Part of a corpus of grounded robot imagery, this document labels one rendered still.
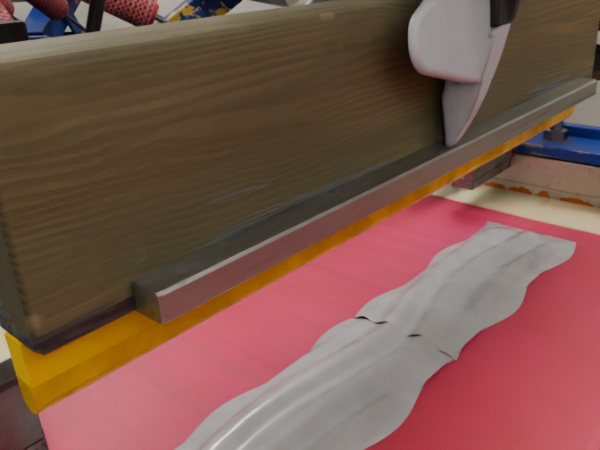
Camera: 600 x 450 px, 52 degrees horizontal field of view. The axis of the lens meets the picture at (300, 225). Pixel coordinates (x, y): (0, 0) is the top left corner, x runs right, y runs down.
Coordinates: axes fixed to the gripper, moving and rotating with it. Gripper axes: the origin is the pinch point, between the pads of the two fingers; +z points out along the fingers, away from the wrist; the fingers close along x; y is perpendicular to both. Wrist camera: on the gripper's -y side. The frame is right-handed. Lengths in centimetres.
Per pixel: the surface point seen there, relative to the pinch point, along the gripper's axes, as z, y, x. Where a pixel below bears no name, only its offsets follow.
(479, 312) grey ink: 13.0, -4.5, 1.8
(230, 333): 13.6, 5.5, -9.2
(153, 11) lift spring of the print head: -1, -31, -65
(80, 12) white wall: 19, -201, -391
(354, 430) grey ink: 13.1, 7.9, 1.9
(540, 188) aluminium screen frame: 12.7, -25.6, -3.2
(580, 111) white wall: 49, -200, -57
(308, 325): 13.6, 2.0, -6.0
